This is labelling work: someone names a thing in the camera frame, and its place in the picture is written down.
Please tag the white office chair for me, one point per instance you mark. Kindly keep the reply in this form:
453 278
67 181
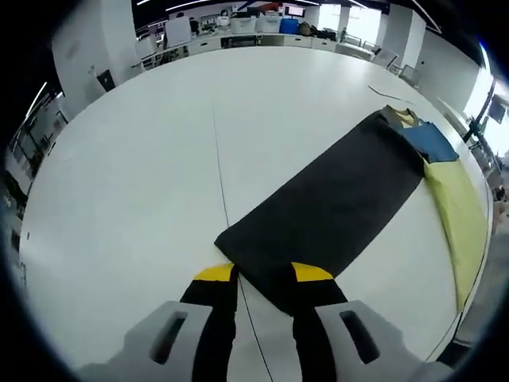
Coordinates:
385 59
411 73

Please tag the blue storage bin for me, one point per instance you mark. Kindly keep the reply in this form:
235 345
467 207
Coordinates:
288 26

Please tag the yellow blue grey garment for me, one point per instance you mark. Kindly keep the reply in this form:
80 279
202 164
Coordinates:
326 199

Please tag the white square pillar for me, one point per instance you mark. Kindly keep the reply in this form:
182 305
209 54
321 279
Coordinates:
87 47

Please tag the black monitor stand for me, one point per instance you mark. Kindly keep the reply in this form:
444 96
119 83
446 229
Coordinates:
497 112

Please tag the black bin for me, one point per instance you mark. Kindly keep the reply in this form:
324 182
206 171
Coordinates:
106 80

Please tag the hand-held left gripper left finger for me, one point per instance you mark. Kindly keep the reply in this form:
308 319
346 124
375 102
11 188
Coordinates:
195 324

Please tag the wall screen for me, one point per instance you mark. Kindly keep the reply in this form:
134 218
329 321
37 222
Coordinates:
295 10

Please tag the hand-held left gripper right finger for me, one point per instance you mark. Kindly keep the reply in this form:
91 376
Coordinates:
328 330

